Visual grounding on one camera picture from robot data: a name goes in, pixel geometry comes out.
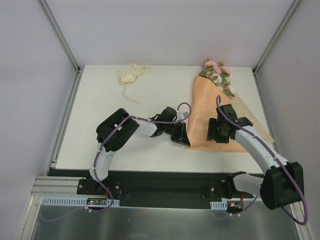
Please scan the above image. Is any kraft wrapping paper sheet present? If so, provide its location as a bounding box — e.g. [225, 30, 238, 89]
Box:
[185, 76, 275, 153]

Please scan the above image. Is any pink fake flower stem three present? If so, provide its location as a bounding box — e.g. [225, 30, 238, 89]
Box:
[222, 84, 236, 98]

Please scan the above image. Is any pink fake flower stem four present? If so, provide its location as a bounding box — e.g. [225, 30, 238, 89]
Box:
[209, 73, 225, 87]

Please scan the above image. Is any pink fake flower stem one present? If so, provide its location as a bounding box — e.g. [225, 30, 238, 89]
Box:
[218, 60, 231, 79]

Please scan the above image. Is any pink fake flower stem two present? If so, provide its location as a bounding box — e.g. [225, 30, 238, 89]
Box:
[199, 58, 220, 78]

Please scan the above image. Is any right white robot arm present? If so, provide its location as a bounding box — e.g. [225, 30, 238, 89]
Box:
[207, 104, 305, 210]

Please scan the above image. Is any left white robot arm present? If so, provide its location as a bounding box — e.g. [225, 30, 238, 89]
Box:
[86, 106, 192, 195]

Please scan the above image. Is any cream ribbon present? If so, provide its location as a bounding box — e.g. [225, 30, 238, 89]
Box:
[117, 62, 151, 105]

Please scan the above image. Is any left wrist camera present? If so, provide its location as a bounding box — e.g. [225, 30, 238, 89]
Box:
[177, 111, 190, 120]

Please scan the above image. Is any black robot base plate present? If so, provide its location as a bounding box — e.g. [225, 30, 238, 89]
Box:
[76, 170, 253, 209]

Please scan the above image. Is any right white cable duct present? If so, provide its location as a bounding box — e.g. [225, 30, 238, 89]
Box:
[210, 201, 228, 211]

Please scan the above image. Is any white cable duct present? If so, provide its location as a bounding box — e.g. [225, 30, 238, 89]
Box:
[210, 201, 228, 211]
[42, 196, 120, 208]

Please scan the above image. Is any right aluminium frame post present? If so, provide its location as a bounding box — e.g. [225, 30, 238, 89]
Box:
[252, 0, 303, 72]

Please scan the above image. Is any aluminium frame post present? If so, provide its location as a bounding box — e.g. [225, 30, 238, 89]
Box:
[38, 0, 81, 71]
[252, 0, 303, 72]

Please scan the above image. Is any left white cable duct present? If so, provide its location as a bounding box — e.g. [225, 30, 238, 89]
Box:
[42, 196, 120, 208]

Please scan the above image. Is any left aluminium frame post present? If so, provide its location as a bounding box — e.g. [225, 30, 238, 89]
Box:
[38, 0, 81, 71]

